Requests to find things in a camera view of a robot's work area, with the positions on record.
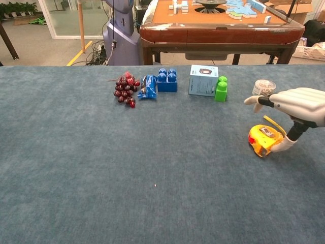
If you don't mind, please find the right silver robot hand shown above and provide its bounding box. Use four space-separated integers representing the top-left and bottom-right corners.
244 87 325 154

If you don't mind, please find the brown mahjong table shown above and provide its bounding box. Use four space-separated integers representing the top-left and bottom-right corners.
139 0 305 66

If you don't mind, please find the black floor cable bundle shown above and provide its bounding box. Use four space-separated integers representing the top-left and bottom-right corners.
85 40 113 66

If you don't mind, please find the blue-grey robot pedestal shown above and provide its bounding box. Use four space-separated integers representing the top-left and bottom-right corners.
102 0 141 66

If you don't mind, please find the stack of white mahjong tiles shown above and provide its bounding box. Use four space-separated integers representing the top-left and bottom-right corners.
169 0 189 14

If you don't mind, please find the white framed glass partition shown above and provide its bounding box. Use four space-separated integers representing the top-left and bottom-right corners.
38 0 109 40

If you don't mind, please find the blue toy building block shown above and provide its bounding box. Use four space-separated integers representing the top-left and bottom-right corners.
157 68 178 93

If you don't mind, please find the row of green potted plants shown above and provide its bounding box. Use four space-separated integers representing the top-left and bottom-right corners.
0 1 38 18

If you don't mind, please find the green toy building block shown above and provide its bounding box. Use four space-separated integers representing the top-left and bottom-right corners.
214 76 228 103

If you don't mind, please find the wooden pole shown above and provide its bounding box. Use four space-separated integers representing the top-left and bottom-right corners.
77 0 86 54

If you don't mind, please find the brown cardboard box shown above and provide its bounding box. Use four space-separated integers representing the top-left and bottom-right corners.
266 0 316 25

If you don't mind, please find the cluster of blue mahjong tiles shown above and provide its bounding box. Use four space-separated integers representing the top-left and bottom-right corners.
225 0 267 20

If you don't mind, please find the black bag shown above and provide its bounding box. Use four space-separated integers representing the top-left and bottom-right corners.
303 19 325 48

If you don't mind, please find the blue snack packet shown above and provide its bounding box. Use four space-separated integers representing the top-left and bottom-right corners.
137 75 158 100

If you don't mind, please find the clear jar of paper clips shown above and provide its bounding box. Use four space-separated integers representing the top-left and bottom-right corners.
252 79 277 97

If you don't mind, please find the light blue cardboard box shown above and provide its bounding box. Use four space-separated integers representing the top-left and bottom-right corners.
188 64 219 97

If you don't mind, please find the yellow toy object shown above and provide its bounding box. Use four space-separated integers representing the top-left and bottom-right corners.
248 115 288 158

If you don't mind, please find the red grape bunch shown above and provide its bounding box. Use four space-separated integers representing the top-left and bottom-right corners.
108 71 141 108

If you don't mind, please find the black table leg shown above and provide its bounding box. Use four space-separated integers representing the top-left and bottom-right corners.
0 21 20 60

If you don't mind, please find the white plastic basket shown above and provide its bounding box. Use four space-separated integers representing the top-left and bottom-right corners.
291 42 325 62

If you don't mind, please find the black mahjong table centre dome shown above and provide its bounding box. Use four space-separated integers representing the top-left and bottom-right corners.
194 0 228 14

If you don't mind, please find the blue felt table cloth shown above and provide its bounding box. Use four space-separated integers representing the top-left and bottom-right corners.
0 65 325 244

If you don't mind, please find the green cloth on floor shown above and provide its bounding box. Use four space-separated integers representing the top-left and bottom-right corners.
28 16 48 26

